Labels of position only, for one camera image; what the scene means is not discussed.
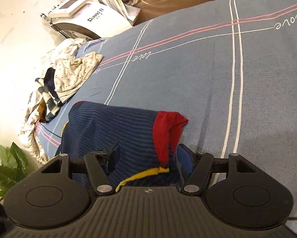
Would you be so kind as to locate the green plant leaves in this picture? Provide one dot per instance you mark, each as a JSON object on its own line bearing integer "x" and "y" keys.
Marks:
{"x": 14, "y": 167}

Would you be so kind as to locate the white polka dot garment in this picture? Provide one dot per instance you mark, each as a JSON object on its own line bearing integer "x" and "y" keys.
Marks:
{"x": 70, "y": 75}

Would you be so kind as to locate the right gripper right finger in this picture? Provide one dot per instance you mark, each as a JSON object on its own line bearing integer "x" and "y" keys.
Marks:
{"x": 196, "y": 169}

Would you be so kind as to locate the navy checked garment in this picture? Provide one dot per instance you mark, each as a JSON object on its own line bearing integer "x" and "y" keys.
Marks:
{"x": 50, "y": 103}

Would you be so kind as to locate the navy red striped sweater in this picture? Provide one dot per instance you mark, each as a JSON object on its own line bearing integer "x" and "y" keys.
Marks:
{"x": 138, "y": 146}

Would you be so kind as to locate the blue plaid bed sheet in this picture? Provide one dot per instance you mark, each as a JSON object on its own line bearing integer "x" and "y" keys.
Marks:
{"x": 228, "y": 66}

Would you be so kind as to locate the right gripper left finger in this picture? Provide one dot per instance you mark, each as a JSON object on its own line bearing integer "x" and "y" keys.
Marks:
{"x": 99, "y": 165}

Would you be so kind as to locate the white beauty machine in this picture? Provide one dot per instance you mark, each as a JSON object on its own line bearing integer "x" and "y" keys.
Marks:
{"x": 85, "y": 19}

